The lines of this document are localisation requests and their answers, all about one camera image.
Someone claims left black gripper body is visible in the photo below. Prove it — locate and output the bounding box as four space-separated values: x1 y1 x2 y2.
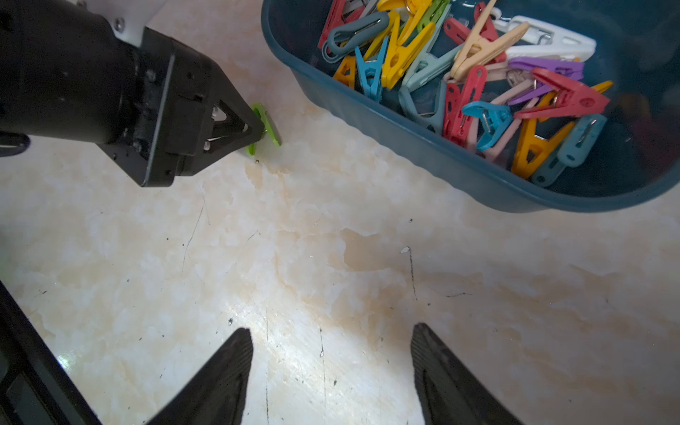
100 28 223 188

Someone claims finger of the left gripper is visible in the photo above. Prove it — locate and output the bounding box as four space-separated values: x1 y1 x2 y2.
198 88 263 159

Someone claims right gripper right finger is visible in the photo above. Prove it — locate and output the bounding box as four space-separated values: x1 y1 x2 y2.
410 323 521 425

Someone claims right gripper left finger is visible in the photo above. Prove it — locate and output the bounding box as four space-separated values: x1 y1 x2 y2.
149 328 253 424

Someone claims green clothespin pile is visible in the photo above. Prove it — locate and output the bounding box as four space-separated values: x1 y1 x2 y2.
246 103 282 157
416 0 450 32

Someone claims mint clothespin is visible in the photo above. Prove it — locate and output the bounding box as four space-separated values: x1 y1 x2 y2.
401 19 462 92

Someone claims pink clothespin pile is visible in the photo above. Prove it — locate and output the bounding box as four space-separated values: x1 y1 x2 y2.
462 95 522 162

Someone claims white clothespin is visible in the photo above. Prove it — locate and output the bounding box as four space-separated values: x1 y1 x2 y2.
493 15 597 62

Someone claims purple clothespin pile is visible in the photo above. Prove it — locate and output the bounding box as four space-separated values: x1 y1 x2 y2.
505 56 585 106

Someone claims slate blue clothespin pile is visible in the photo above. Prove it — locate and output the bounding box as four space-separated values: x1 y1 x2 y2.
321 12 390 64

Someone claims yellow clothespin pile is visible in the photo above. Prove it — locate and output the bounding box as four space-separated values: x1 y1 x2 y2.
377 0 433 45
381 11 436 90

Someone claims beige clothespin pile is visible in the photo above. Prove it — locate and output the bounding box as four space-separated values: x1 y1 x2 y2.
448 0 531 80

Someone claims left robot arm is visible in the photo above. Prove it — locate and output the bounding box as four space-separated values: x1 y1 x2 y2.
1 1 265 187

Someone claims teal clothespin beside box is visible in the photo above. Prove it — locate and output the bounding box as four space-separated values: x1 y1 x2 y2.
531 114 608 188

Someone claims teal plastic storage box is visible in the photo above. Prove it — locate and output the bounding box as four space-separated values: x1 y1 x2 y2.
261 1 679 213

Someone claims orange clothespin front left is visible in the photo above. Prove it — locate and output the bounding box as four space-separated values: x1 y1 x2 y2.
333 55 357 90

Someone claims light blue clothespin front left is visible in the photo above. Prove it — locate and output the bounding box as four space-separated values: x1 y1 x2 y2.
354 37 390 103

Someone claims red clothespin right pile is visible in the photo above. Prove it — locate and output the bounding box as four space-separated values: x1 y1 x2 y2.
443 66 488 147

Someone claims teal clothespin right pile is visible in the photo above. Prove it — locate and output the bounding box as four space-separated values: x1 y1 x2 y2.
462 101 514 152

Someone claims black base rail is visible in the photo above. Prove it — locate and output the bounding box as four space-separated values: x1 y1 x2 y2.
1 287 100 424

